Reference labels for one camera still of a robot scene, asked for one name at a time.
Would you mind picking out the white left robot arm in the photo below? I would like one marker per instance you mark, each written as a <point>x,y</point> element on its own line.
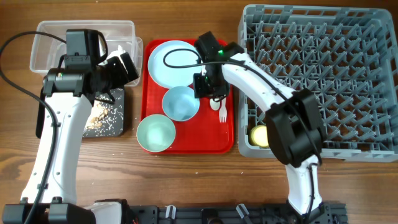
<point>66,99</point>

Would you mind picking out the light blue bowl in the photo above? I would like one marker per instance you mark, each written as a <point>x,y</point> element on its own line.
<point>179,103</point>

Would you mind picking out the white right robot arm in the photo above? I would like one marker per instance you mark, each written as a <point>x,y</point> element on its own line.
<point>295,131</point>

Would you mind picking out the rice and nutshell scraps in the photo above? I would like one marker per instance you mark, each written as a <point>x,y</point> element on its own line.
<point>99,116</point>

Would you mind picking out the white plastic spoon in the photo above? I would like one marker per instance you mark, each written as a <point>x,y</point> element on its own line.
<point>215,105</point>

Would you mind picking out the red serving tray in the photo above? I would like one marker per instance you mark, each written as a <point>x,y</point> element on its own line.
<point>204,133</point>

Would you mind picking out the large white napkin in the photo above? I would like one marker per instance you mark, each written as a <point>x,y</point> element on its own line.
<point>116,53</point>

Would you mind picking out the grey dishwasher rack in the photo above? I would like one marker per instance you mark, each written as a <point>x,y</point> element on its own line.
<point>347,56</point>

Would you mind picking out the yellow plastic cup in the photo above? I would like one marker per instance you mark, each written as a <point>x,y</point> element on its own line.
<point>258,136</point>

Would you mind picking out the mint green bowl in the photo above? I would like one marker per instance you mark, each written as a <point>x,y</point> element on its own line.
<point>156,133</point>

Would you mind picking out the light blue plate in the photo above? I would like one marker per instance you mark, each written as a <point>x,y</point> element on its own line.
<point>170,77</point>

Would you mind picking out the black food waste tray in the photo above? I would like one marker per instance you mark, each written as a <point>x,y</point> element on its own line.
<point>116,109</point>

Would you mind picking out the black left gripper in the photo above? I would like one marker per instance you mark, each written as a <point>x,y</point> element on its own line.
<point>121,76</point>

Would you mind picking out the clear plastic waste bin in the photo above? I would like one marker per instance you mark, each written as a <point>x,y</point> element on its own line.
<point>47,51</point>

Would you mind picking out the white plastic fork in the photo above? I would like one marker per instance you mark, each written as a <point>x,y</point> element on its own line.
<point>223,114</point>

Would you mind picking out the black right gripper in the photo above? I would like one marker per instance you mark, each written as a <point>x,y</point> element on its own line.
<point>201,90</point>

